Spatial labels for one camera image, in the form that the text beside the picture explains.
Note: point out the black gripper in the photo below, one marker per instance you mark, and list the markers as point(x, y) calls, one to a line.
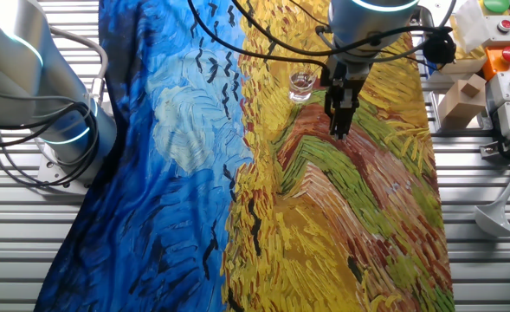
point(352, 78)

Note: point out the small glass beaker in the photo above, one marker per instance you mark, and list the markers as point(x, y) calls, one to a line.
point(301, 93)

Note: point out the grey metal tray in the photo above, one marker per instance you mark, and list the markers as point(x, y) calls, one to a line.
point(434, 113)

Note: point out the blue pack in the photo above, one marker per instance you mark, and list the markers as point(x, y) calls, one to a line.
point(430, 71)

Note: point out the beige wooden block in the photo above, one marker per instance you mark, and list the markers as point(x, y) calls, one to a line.
point(456, 110)

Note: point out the grey box with green button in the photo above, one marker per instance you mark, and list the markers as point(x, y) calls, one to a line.
point(499, 93)

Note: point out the orange box with red button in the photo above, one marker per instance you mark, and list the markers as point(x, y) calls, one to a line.
point(492, 67)

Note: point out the white tissue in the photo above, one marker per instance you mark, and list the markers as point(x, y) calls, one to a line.
point(471, 26)

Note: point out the grey box with red button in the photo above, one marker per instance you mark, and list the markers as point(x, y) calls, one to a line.
point(492, 38)

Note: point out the painted wheatfield tablecloth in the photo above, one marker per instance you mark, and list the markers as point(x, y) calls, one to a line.
point(172, 173)

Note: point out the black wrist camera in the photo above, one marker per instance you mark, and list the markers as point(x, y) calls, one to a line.
point(328, 76)

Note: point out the silver angle bracket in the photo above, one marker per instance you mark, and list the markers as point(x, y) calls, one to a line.
point(490, 151)

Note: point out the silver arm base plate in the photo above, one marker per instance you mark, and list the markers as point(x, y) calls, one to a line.
point(51, 175)

